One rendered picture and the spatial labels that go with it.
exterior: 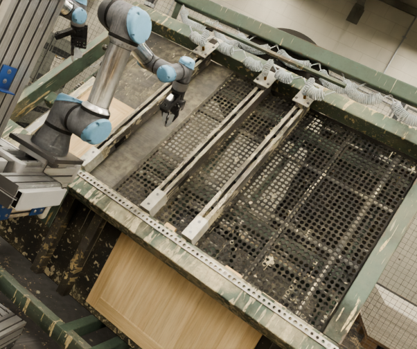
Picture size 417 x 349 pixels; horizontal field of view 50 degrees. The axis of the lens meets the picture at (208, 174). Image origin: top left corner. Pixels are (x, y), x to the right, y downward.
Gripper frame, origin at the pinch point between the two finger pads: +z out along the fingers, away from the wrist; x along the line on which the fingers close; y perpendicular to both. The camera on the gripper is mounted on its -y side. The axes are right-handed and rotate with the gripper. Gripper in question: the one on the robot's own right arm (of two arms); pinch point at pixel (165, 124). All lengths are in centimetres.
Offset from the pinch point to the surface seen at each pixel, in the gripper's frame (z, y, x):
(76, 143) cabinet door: 35, -5, 45
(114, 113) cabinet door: 22, 20, 40
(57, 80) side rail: 28, 29, 89
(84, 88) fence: 21, 26, 67
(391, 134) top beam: -27, 57, -99
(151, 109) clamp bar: 12.1, 27.0, 22.1
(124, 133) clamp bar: 21.8, 7.2, 24.5
